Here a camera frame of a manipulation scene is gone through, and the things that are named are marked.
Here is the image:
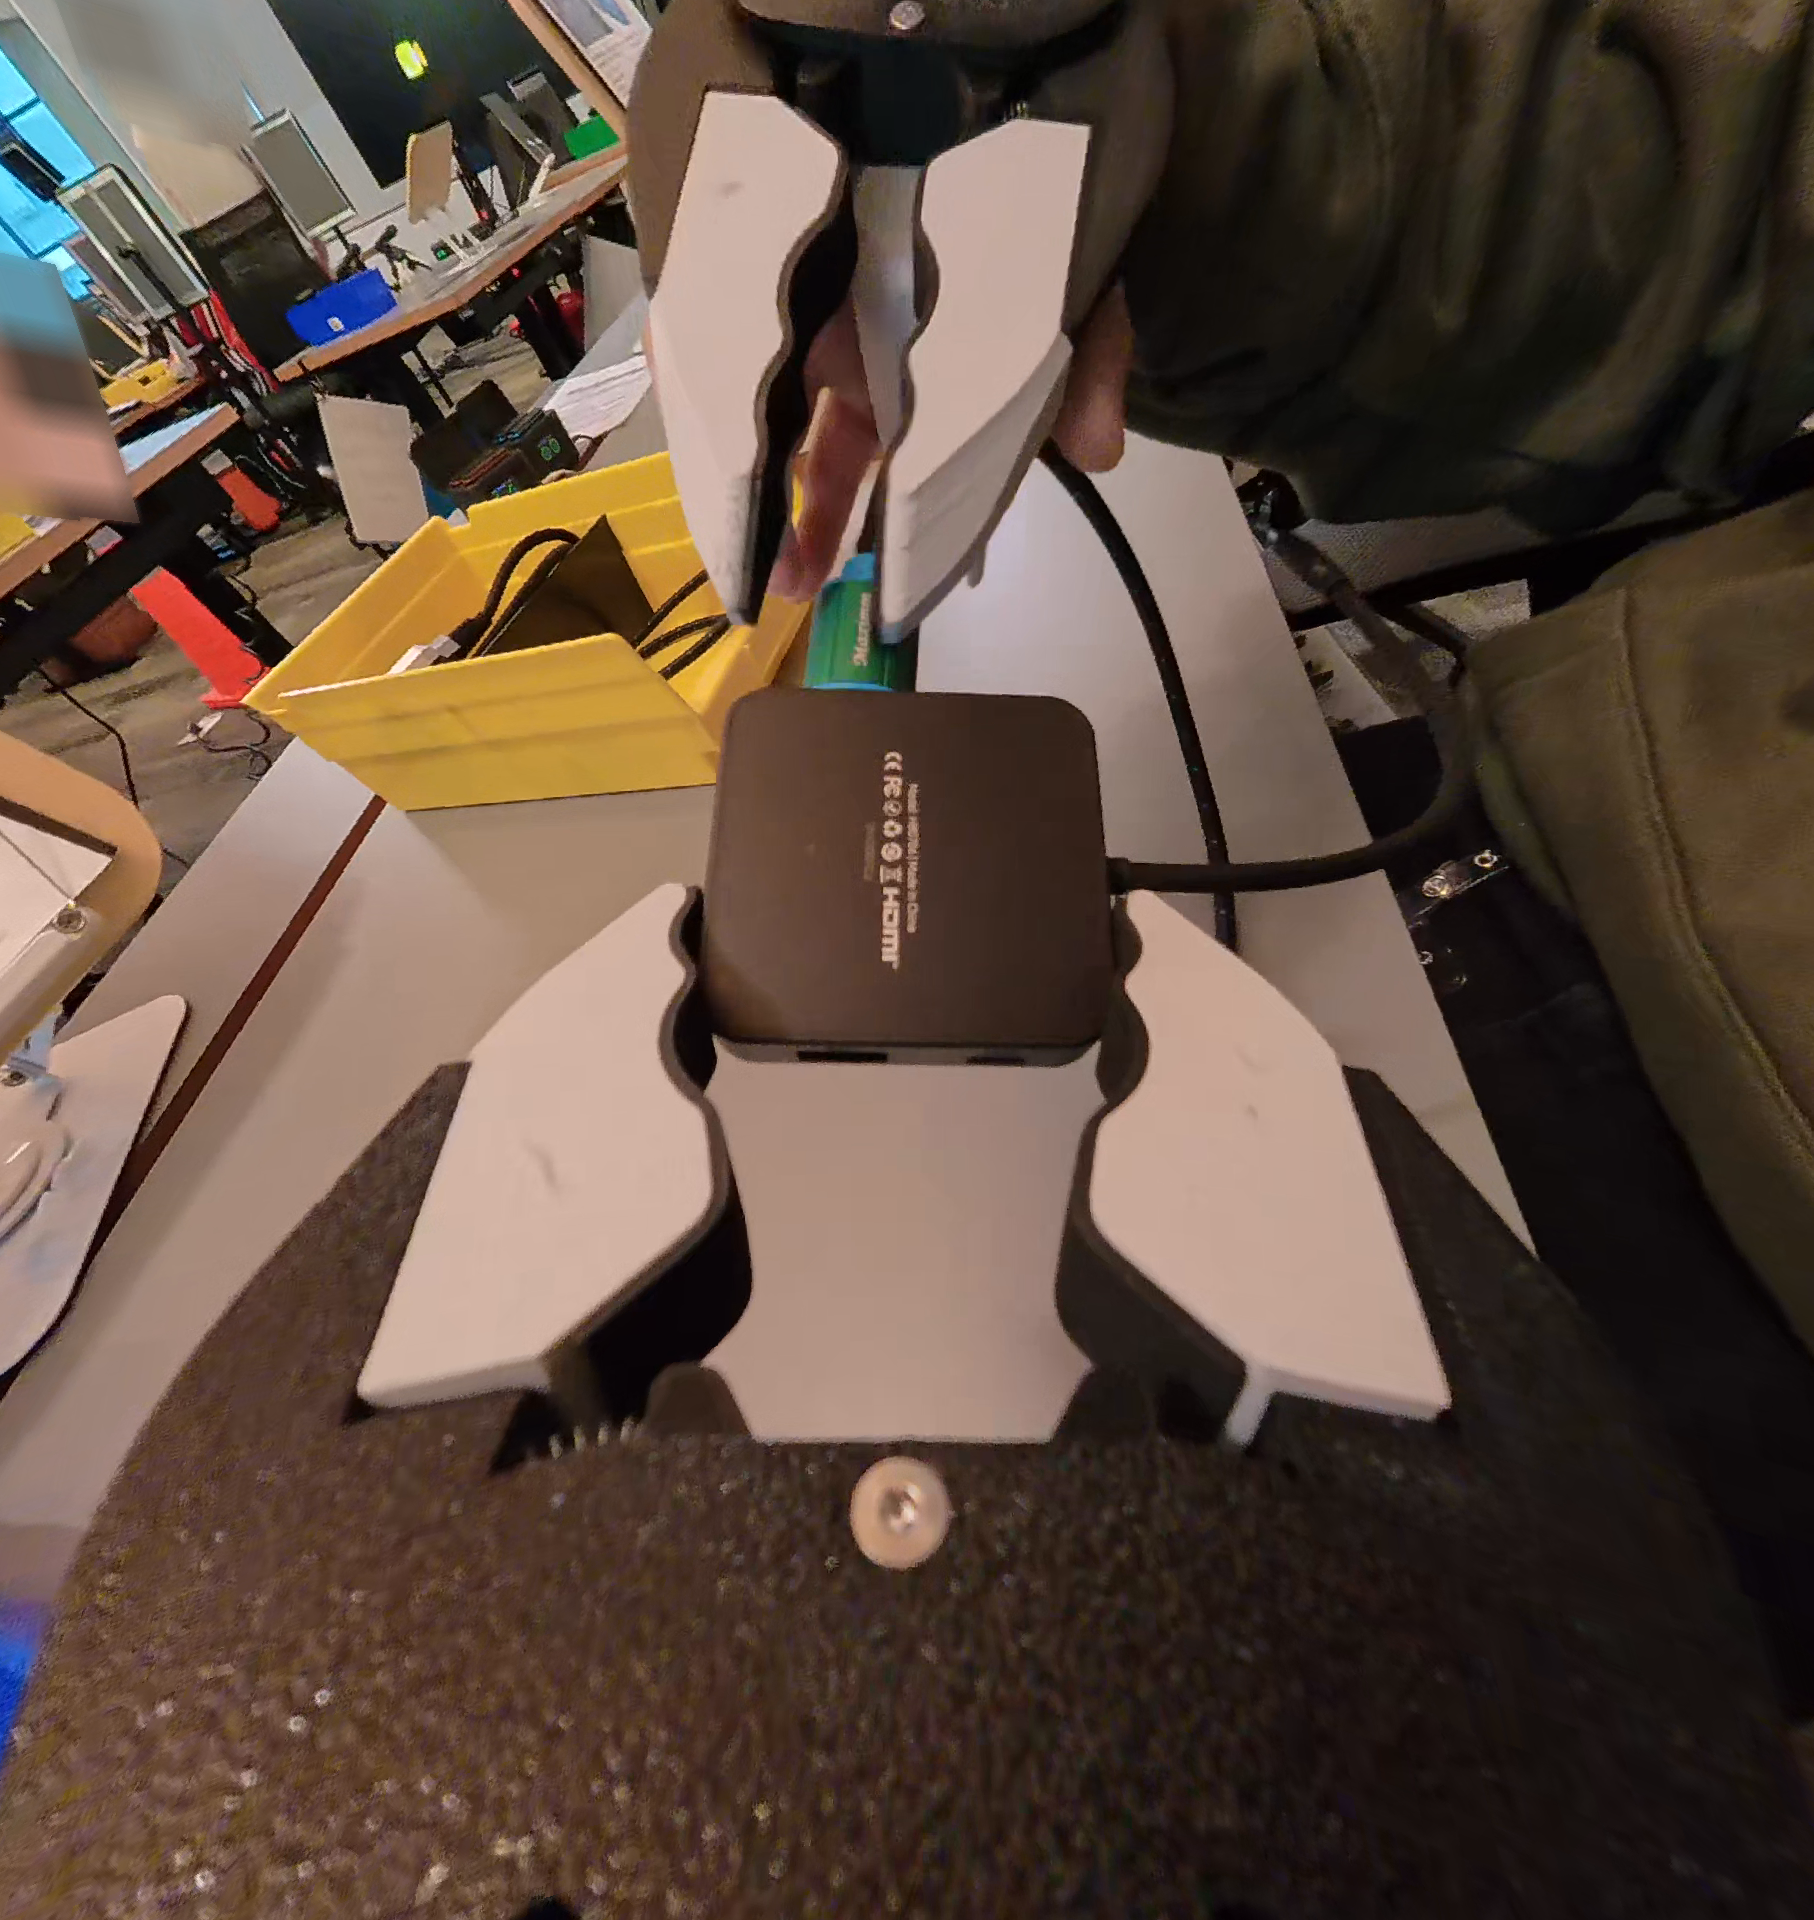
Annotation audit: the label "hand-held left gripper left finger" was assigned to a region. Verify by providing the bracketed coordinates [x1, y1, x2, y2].
[359, 886, 752, 1408]

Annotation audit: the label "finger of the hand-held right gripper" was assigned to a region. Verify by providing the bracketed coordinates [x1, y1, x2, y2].
[867, 113, 1102, 648]
[650, 88, 848, 635]

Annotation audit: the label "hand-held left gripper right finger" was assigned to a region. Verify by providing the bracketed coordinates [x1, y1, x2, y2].
[1066, 893, 1451, 1438]

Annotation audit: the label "black cable with green plug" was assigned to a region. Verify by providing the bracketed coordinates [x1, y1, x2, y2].
[635, 570, 736, 682]
[799, 442, 1237, 945]

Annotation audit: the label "black square HDMI adapter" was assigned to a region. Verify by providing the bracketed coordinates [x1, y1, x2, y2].
[698, 690, 1472, 1072]

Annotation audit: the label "yellow bin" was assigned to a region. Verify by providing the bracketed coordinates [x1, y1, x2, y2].
[240, 450, 814, 810]

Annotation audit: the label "person's right forearm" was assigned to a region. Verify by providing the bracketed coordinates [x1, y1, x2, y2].
[1108, 0, 1814, 529]

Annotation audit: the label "wooden edged desk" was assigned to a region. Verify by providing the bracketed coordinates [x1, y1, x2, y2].
[274, 156, 636, 384]

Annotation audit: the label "grey desk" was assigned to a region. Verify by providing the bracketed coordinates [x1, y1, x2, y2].
[0, 438, 1541, 1612]
[0, 737, 392, 1497]

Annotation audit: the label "person's right hand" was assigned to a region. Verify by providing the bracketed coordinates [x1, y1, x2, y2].
[767, 283, 1135, 599]

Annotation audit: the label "white papers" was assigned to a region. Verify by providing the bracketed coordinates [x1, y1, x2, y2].
[554, 347, 654, 438]

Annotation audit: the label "blue storage bin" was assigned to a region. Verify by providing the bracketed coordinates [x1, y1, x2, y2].
[283, 266, 408, 347]

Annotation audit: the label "white panel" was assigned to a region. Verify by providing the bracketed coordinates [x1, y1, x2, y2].
[312, 397, 428, 547]

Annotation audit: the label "person's olive jacket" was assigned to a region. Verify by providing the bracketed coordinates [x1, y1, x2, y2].
[1451, 397, 1814, 1920]

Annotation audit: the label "tan sheet holder board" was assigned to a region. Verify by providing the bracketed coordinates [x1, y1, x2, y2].
[0, 707, 164, 1114]

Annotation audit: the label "orange traffic cone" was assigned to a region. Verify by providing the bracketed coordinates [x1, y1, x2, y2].
[129, 570, 274, 714]

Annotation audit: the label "silver lanyard clip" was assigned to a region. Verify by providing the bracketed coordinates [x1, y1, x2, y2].
[1412, 849, 1504, 966]

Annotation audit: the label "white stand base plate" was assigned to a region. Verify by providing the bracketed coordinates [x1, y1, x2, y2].
[0, 999, 197, 1405]

